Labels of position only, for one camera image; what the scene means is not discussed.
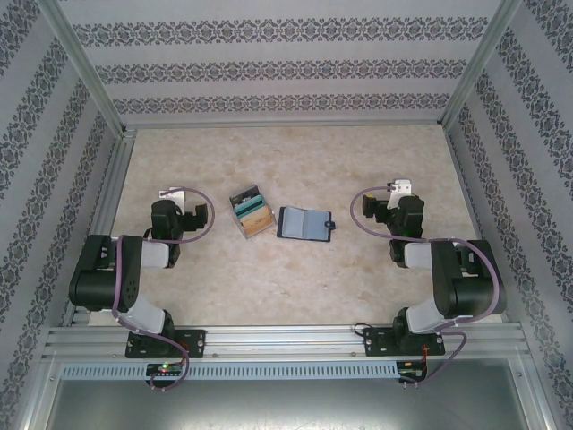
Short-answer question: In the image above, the black VIP cards stack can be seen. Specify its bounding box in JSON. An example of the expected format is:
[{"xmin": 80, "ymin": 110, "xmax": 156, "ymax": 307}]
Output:
[{"xmin": 229, "ymin": 185, "xmax": 259, "ymax": 206}]

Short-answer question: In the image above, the teal cards stack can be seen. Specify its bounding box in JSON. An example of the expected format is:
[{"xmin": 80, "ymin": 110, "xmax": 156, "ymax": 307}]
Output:
[{"xmin": 234, "ymin": 198, "xmax": 266, "ymax": 217}]

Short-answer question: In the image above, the clear plastic card box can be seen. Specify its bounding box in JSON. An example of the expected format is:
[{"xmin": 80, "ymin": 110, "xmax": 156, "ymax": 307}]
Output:
[{"xmin": 228, "ymin": 183, "xmax": 276, "ymax": 243}]

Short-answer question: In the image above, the beige cards stack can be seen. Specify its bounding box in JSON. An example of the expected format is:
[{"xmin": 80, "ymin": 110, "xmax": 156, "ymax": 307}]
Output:
[{"xmin": 239, "ymin": 207, "xmax": 274, "ymax": 237}]

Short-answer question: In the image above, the blue card holder wallet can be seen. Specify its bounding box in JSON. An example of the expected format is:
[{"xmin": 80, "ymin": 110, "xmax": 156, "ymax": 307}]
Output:
[{"xmin": 277, "ymin": 205, "xmax": 339, "ymax": 244}]

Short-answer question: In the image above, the grey metal sheet panel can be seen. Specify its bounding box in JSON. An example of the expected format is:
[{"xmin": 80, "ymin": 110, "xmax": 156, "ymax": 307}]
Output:
[{"xmin": 26, "ymin": 357, "xmax": 554, "ymax": 430}]

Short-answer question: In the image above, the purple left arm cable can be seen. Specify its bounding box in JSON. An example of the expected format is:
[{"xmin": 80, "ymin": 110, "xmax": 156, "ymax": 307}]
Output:
[{"xmin": 110, "ymin": 187, "xmax": 219, "ymax": 393}]

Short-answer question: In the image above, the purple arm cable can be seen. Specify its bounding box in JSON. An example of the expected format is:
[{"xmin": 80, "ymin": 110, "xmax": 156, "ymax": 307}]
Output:
[
  {"xmin": 110, "ymin": 187, "xmax": 219, "ymax": 393},
  {"xmin": 351, "ymin": 182, "xmax": 506, "ymax": 391}
]

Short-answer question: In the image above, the aluminium side rail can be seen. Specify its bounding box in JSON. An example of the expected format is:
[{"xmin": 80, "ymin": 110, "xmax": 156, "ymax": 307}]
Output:
[
  {"xmin": 60, "ymin": 129, "xmax": 138, "ymax": 328},
  {"xmin": 445, "ymin": 126, "xmax": 527, "ymax": 326}
]

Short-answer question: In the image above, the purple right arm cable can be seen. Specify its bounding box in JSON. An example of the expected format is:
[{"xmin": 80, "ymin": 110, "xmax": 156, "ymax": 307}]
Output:
[{"xmin": 351, "ymin": 182, "xmax": 506, "ymax": 391}]

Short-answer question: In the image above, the aluminium frame crossbar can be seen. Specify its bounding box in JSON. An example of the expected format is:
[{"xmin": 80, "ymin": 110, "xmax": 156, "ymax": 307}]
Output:
[{"xmin": 120, "ymin": 116, "xmax": 449, "ymax": 131}]

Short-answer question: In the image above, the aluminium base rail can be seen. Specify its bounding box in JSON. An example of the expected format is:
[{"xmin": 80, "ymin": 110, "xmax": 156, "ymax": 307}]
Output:
[{"xmin": 42, "ymin": 324, "xmax": 526, "ymax": 360}]

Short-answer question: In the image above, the aluminium frame post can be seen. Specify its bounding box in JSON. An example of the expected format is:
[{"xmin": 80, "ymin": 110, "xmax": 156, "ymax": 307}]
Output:
[
  {"xmin": 38, "ymin": 0, "xmax": 135, "ymax": 138},
  {"xmin": 436, "ymin": 0, "xmax": 526, "ymax": 129}
]

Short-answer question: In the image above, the slotted grey cable duct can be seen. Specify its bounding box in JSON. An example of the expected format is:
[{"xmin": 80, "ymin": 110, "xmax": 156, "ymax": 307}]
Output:
[{"xmin": 60, "ymin": 361, "xmax": 399, "ymax": 382}]

